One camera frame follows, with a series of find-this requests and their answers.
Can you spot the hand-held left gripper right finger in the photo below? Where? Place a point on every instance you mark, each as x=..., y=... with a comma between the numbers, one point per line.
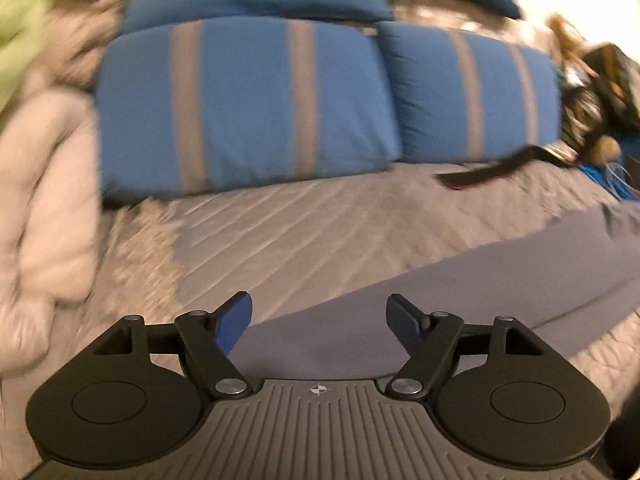
x=404, y=321

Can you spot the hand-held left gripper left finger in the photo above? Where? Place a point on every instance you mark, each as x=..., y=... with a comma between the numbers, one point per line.
x=234, y=320

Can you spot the grey-blue garment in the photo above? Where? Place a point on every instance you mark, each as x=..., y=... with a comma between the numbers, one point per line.
x=480, y=285

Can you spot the grey quilted bedspread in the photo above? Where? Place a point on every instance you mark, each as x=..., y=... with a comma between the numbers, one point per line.
x=300, y=230

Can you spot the black belt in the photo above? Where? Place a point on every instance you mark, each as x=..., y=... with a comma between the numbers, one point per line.
x=492, y=170

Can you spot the blue pillow with grey stripes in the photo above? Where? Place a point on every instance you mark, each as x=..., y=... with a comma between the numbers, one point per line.
x=450, y=95
x=240, y=110

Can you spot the white blanket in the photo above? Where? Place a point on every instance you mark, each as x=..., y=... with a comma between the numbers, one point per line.
x=45, y=210

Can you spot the tan fluffy ball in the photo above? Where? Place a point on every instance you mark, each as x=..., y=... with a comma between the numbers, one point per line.
x=610, y=148

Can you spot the green cloth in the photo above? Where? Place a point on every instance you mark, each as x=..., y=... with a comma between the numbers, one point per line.
x=35, y=20

